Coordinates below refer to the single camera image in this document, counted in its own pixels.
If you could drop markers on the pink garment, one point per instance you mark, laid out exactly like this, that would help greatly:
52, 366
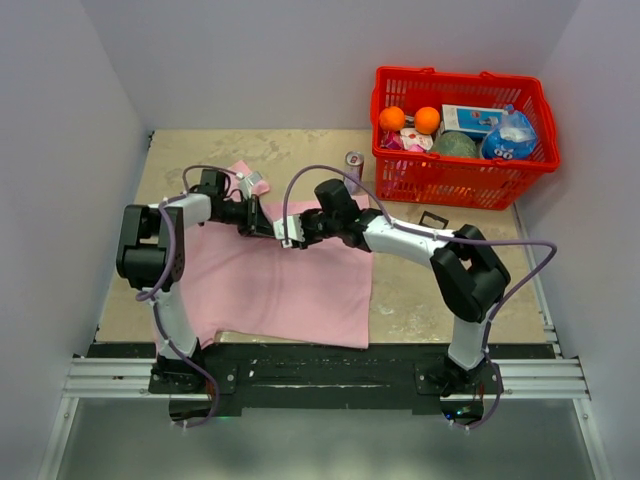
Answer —
254, 286

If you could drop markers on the orange fruit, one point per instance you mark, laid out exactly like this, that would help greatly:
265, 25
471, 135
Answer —
427, 120
392, 119

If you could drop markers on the left orange fruit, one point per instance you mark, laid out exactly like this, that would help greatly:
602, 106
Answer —
392, 119

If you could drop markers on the right orange fruit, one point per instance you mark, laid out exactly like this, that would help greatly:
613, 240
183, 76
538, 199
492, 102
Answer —
427, 120

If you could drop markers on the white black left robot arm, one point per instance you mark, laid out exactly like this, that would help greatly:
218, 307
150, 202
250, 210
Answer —
151, 257

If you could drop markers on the red plastic shopping basket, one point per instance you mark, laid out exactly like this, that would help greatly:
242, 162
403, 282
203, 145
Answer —
430, 178

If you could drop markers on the small black square frame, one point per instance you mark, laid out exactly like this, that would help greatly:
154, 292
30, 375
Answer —
431, 220

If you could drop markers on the aluminium rail frame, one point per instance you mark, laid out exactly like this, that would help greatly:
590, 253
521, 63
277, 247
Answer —
311, 412

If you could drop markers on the green melon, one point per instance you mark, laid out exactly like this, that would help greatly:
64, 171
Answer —
455, 144

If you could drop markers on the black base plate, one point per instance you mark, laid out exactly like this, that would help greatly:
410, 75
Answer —
303, 376

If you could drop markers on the blue plastic bag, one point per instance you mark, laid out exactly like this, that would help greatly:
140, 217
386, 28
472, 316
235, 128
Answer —
513, 137

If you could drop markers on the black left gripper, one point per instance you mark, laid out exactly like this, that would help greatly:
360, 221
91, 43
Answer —
256, 222

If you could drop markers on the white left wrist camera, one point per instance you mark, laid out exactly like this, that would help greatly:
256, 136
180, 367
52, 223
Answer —
252, 184

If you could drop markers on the pink white snack packet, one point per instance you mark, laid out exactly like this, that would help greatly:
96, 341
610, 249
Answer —
407, 139

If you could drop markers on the white blue carton box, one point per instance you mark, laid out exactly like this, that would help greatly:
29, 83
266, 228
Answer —
475, 122

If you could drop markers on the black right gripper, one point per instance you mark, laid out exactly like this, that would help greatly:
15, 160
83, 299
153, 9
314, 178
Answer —
308, 241

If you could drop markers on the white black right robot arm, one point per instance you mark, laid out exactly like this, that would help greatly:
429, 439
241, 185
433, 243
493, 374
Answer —
470, 276

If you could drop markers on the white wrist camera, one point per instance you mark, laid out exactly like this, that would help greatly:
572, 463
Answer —
289, 232
252, 184

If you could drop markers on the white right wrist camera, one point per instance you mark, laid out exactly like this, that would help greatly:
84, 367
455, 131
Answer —
289, 232

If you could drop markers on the red soda can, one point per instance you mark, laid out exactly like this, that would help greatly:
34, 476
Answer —
354, 163

